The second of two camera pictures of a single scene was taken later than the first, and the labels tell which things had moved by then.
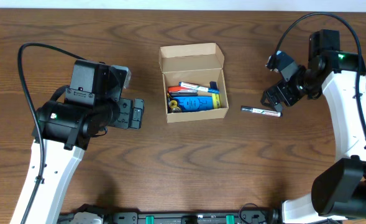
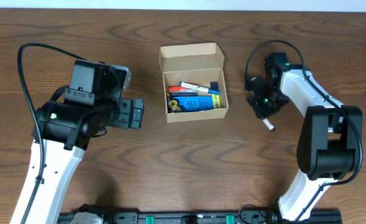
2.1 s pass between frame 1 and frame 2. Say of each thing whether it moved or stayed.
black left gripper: stayed
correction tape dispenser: stayed
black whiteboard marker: moved
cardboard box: stayed
